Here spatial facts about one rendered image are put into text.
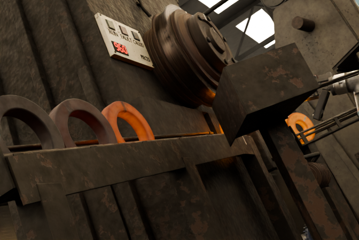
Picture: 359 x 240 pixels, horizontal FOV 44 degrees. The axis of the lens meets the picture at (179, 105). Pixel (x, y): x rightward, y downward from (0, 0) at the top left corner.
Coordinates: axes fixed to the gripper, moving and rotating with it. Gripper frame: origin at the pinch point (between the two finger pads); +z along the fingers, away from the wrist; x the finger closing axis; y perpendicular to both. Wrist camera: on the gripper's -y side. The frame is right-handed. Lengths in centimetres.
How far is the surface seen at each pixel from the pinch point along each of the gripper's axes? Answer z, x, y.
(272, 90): -15, 64, -9
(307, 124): 2.0, -43.4, -4.8
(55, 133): 18, 104, -16
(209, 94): 26.6, 9.4, 7.6
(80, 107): 21, 94, -9
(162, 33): 36, 25, 32
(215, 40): 21.2, 8.2, 29.4
